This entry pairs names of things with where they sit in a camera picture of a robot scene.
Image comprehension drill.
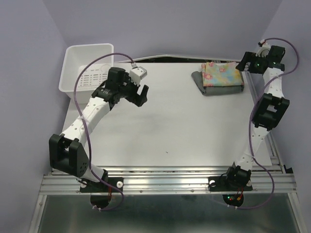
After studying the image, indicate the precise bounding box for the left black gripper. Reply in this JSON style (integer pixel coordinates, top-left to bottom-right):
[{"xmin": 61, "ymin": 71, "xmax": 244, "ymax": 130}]
[{"xmin": 119, "ymin": 73, "xmax": 149, "ymax": 107}]

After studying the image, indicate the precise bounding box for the floral pastel skirt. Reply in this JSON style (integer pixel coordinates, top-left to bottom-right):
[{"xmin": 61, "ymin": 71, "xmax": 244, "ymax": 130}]
[{"xmin": 201, "ymin": 62, "xmax": 244, "ymax": 87}]

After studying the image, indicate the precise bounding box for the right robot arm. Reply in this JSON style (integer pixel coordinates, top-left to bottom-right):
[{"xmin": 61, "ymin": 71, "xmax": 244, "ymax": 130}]
[{"xmin": 224, "ymin": 42, "xmax": 290, "ymax": 189}]

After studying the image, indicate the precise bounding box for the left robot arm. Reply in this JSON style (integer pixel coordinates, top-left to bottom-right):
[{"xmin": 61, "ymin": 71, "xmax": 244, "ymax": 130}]
[{"xmin": 49, "ymin": 67, "xmax": 149, "ymax": 191}]

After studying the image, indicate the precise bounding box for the folded grey skirt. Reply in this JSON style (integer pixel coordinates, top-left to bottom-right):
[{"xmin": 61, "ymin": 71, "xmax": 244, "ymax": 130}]
[{"xmin": 191, "ymin": 71, "xmax": 244, "ymax": 96}]

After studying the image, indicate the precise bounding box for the white plastic basket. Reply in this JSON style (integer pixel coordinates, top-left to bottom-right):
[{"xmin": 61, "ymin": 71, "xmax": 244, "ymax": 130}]
[{"xmin": 59, "ymin": 43, "xmax": 114, "ymax": 104}]

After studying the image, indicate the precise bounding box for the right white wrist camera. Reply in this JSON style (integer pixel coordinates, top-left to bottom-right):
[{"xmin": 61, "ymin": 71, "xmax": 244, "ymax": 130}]
[{"xmin": 256, "ymin": 39, "xmax": 271, "ymax": 57}]

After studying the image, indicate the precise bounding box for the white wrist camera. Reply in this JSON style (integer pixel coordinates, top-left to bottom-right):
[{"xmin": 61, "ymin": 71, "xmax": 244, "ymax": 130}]
[
  {"xmin": 256, "ymin": 39, "xmax": 271, "ymax": 57},
  {"xmin": 129, "ymin": 63, "xmax": 147, "ymax": 86}
]

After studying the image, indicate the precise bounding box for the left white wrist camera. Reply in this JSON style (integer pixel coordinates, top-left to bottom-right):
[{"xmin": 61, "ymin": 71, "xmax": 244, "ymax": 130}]
[{"xmin": 129, "ymin": 63, "xmax": 147, "ymax": 86}]

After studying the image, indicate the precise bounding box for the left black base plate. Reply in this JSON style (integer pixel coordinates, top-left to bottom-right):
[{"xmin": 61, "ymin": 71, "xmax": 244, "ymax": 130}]
[{"xmin": 77, "ymin": 177, "xmax": 124, "ymax": 193}]

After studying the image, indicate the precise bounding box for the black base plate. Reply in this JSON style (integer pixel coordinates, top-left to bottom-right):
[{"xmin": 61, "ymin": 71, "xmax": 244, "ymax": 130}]
[
  {"xmin": 207, "ymin": 176, "xmax": 253, "ymax": 192},
  {"xmin": 77, "ymin": 177, "xmax": 124, "ymax": 193}
]

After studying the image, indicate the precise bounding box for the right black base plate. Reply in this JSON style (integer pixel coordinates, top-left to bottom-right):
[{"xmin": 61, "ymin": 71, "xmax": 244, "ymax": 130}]
[{"xmin": 207, "ymin": 176, "xmax": 253, "ymax": 192}]

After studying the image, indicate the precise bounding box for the aluminium front rail frame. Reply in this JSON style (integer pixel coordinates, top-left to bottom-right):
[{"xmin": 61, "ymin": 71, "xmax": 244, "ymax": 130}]
[{"xmin": 30, "ymin": 63, "xmax": 307, "ymax": 233}]

